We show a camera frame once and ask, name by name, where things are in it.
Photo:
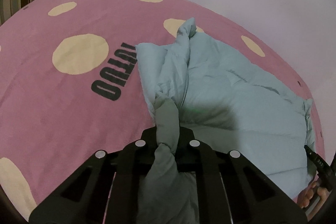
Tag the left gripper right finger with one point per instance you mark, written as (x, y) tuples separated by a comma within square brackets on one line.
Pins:
[(230, 189)]

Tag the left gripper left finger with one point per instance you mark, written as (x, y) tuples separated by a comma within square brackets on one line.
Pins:
[(104, 189)]

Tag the light teal puffer jacket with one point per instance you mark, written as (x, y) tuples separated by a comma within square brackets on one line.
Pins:
[(230, 104)]

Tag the person's right hand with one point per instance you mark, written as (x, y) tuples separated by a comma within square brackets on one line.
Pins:
[(314, 188)]

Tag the pink polka dot bedsheet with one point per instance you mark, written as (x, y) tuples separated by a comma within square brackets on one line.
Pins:
[(70, 82)]

